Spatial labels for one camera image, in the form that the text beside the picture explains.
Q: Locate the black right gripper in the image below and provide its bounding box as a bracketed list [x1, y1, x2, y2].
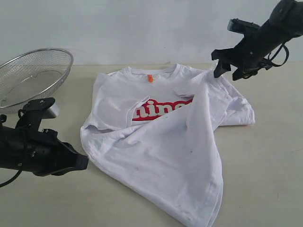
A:
[211, 35, 272, 81]

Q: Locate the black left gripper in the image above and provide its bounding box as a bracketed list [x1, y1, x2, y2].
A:
[0, 126, 89, 176]

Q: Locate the white t-shirt red lettering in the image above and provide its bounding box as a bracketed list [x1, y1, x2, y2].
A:
[80, 64, 255, 227]

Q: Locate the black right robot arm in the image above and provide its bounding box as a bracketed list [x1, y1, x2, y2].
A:
[211, 0, 303, 81]

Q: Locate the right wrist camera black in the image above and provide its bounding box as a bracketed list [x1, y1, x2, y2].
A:
[227, 18, 260, 36]

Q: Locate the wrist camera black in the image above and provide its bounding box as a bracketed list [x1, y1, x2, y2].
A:
[227, 18, 260, 36]
[15, 97, 60, 131]

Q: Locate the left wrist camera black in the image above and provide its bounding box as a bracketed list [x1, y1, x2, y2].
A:
[15, 97, 60, 131]

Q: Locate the metal wire mesh basket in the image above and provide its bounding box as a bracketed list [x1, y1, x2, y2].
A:
[0, 48, 73, 114]

